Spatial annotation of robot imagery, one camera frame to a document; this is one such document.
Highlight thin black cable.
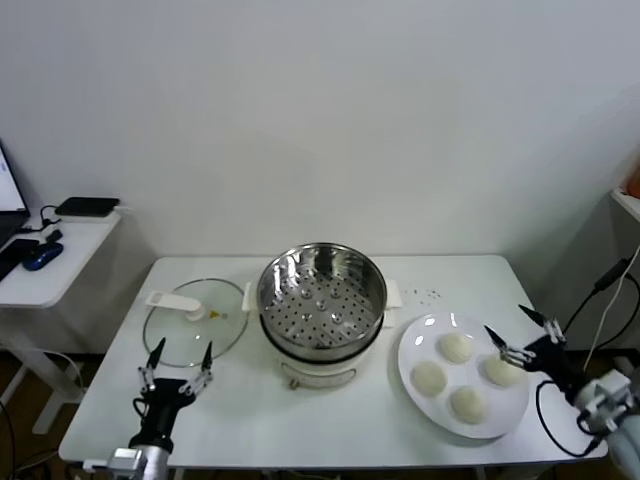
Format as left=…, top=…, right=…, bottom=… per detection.
left=564, top=294, right=640, bottom=351

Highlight white electric cooker base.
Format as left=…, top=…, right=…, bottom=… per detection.
left=241, top=279, right=404, bottom=391

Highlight white steamed baozi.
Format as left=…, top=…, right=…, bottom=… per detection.
left=483, top=353, right=526, bottom=387
left=448, top=385, right=490, bottom=425
left=410, top=361, right=448, bottom=399
left=438, top=332, right=475, bottom=365

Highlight white cable under desk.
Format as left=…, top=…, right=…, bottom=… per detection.
left=29, top=349, right=86, bottom=396

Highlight large white plate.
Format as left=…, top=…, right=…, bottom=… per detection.
left=397, top=312, right=531, bottom=441

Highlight white shelf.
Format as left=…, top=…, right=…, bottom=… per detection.
left=609, top=189, right=640, bottom=224

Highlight blue computer mouse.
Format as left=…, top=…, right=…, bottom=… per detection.
left=20, top=242, right=65, bottom=273

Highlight black phone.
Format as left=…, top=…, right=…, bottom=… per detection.
left=0, top=238, right=40, bottom=281

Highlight black power adapter cable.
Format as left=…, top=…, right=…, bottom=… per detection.
left=553, top=257, right=634, bottom=346

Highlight flat black box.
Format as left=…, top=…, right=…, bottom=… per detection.
left=53, top=196, right=121, bottom=217

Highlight scattered dark crumbs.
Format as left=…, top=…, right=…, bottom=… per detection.
left=403, top=287, right=441, bottom=306

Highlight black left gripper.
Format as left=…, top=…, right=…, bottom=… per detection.
left=128, top=337, right=215, bottom=451

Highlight black laptop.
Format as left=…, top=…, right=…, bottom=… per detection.
left=0, top=137, right=31, bottom=251

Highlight white hanging cable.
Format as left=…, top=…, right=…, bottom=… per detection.
left=582, top=269, right=640, bottom=386

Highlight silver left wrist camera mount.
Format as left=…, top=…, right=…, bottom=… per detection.
left=82, top=446, right=151, bottom=474

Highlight stainless steel steamer basket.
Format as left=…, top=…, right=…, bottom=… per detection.
left=256, top=242, right=388, bottom=361

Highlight white side desk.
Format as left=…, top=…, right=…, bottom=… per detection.
left=0, top=207, right=124, bottom=436

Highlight black cable with plug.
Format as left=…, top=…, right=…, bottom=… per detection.
left=19, top=203, right=64, bottom=241

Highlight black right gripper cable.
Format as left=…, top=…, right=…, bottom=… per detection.
left=535, top=379, right=609, bottom=457

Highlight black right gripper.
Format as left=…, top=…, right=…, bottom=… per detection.
left=482, top=303, right=585, bottom=402

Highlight glass lid with white handle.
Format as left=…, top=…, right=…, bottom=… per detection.
left=142, top=278, right=250, bottom=370

